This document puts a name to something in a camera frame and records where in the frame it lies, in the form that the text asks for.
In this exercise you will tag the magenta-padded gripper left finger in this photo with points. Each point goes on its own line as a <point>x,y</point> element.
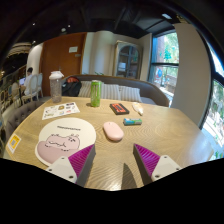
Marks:
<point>63,168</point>

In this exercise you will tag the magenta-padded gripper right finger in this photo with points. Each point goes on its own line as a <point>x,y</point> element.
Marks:
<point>165,166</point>

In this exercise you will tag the pink computer mouse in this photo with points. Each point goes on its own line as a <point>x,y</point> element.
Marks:
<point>113,131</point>

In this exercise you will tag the round white hippo mouse pad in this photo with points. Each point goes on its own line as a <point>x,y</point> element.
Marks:
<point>66,131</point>

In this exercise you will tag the yellow code sticker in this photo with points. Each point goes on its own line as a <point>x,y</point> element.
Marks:
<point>14,143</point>

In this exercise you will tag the small teal pack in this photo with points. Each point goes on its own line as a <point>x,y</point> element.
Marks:
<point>132,121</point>

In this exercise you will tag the white sticker sheet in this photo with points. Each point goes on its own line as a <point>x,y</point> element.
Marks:
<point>60,110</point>

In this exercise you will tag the white squeeze tube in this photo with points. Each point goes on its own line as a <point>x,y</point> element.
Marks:
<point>137,108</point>

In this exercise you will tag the grey tufted armchair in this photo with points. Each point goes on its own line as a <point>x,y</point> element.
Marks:
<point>20,115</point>

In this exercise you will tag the black box with orange print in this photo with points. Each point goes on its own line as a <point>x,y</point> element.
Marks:
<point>119,108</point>

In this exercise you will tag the curved grey sofa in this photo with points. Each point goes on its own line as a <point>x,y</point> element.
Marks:
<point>150,90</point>

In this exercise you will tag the green drink can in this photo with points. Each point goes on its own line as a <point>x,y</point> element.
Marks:
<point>95,95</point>

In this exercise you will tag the clear shaker bottle white lid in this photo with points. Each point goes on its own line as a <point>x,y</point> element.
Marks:
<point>56,88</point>

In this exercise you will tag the striped cushion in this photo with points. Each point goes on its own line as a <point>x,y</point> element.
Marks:
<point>110,91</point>
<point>85,90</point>
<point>130,94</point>

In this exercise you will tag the black backpack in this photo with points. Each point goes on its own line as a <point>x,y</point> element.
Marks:
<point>71,88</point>

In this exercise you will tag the white chair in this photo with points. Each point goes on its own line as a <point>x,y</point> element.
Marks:
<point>35,87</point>

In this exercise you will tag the person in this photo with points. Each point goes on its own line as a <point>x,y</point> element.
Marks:
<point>27,81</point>

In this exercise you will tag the black-framed window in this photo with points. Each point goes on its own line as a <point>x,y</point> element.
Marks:
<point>165,63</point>

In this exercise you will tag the brown wooden door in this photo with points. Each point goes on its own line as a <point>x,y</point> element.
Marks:
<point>60,60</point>

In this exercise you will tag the arched glass cabinet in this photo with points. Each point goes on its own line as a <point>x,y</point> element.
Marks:
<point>127,61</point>

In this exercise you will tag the white door sign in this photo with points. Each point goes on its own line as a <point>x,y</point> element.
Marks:
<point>73,49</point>

